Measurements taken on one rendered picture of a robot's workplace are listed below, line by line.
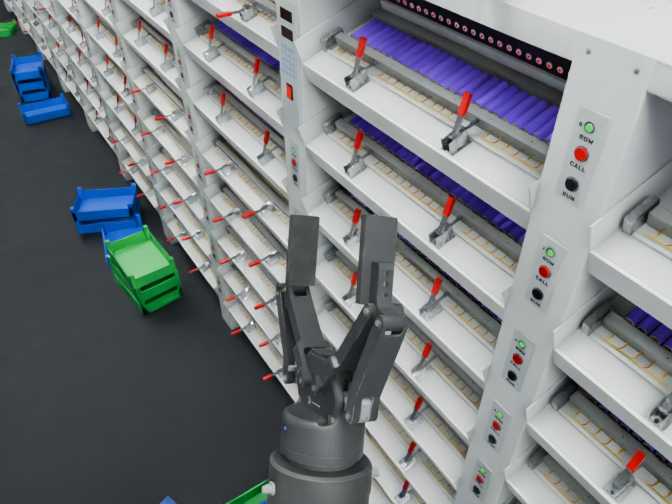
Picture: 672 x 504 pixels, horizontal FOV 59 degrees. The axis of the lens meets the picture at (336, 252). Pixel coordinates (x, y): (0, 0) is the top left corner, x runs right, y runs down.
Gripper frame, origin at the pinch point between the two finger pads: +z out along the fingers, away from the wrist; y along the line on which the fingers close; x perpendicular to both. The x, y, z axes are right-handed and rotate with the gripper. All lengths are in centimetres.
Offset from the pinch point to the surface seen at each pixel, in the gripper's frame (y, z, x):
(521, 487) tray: -30, -45, -59
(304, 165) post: -76, 15, -33
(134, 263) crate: -230, -20, -24
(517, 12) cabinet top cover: -6.5, 27.3, -26.0
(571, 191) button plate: -3.8, 6.8, -34.6
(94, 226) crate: -283, -5, -13
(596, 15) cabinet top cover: -0.4, 26.7, -32.2
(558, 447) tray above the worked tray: -18, -32, -53
